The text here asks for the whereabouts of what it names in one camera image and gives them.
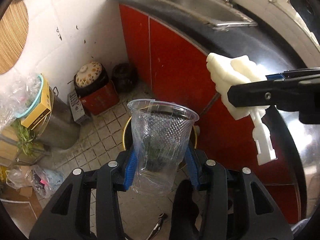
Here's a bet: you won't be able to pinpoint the yellow cardboard box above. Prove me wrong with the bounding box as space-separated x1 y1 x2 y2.
20 74 52 130

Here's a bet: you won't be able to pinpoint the red box under pot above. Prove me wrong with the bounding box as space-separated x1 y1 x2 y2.
79 81 120 115

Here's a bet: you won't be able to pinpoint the steel stock pot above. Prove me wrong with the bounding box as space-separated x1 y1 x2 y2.
34 88 80 150

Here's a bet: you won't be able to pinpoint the red cabinet door right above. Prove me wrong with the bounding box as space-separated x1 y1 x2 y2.
149 19 300 223

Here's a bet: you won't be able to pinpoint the stainless steel sink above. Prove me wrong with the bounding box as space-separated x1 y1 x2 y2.
156 0 258 30

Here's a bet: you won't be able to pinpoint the round bamboo mat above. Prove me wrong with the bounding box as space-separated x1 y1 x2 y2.
0 1 29 74

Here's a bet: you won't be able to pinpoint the red cabinet door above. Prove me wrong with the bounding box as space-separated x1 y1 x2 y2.
149 19 300 223
119 4 152 88

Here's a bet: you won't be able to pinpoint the black yellow-rimmed trash bin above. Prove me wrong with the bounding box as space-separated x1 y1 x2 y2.
122 104 198 173

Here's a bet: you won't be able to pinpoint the floral ceramic pot lid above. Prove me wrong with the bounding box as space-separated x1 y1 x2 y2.
75 61 103 88

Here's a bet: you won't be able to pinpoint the green leafy vegetables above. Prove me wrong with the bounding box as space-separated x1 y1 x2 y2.
11 119 35 156

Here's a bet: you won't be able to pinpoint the white foam packing piece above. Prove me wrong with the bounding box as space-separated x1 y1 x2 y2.
206 53 277 165

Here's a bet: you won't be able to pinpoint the red cabinet door left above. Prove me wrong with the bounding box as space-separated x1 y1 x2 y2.
119 4 152 88

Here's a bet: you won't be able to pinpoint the clear plastic bag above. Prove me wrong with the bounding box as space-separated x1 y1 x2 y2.
1 74 38 131

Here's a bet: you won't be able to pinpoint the plastic bag on floor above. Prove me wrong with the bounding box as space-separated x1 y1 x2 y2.
5 165 65 198

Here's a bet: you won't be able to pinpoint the clear plastic cup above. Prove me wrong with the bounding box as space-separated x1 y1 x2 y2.
127 99 199 197

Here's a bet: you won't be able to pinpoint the dark clay jar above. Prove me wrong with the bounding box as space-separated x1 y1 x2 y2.
111 63 139 93

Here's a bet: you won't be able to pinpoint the grey perforated box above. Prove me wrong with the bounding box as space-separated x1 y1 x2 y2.
68 91 90 125

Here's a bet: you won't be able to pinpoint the teal plastic basket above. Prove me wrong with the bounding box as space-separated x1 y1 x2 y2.
15 74 44 118

